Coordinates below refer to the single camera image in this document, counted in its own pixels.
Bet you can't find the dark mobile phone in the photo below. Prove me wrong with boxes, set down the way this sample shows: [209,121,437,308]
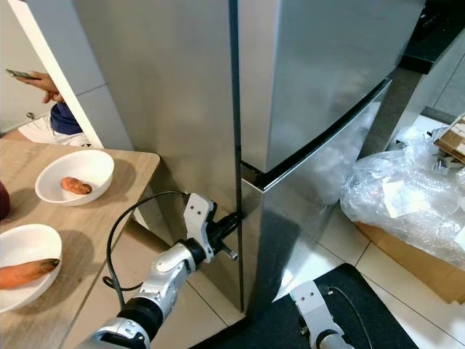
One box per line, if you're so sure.
[6,69,39,81]

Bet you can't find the silver fridge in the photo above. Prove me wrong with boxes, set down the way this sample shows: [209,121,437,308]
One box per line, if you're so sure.
[29,0,426,317]

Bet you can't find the bare person hand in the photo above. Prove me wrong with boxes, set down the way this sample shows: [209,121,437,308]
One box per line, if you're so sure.
[20,73,62,104]

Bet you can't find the light wooden table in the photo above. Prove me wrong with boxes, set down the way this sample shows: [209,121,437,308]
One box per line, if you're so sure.
[0,138,168,349]

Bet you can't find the white ceramic bowl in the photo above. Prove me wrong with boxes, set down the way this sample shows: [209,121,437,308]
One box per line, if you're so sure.
[35,149,116,206]
[0,224,63,313]

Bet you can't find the orange sweet potato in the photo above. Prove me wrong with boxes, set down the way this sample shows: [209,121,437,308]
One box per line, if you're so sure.
[60,177,94,196]

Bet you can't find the white paper slip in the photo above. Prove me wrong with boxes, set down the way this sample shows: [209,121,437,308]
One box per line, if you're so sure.
[381,178,426,219]

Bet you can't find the clear bubble wrap bundle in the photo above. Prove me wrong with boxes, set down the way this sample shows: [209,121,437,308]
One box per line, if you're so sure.
[340,120,465,270]

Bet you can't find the large brown cardboard box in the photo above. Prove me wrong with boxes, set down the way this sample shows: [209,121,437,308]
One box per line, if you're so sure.
[356,222,465,305]

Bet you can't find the person in blue shirt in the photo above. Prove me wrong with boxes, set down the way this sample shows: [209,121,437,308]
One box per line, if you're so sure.
[15,102,88,146]

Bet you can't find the orange carrot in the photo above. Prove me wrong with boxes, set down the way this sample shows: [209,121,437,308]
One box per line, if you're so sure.
[0,258,62,290]

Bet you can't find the dark red cup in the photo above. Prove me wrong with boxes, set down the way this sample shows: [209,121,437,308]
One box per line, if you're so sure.
[0,182,9,219]

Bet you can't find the brown cardboard packing insert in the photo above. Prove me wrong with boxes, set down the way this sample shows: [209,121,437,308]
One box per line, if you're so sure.
[434,113,465,164]

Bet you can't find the grey kitchen cabinet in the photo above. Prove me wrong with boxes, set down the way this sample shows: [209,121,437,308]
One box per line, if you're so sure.
[381,22,465,124]

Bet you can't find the black kitchen countertop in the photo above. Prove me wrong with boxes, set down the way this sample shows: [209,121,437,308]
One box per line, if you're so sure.
[400,0,465,73]

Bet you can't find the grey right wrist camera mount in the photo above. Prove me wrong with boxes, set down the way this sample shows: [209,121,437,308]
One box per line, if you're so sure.
[291,280,335,335]

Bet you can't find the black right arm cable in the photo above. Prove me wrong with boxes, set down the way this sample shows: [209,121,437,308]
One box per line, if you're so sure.
[331,286,371,349]

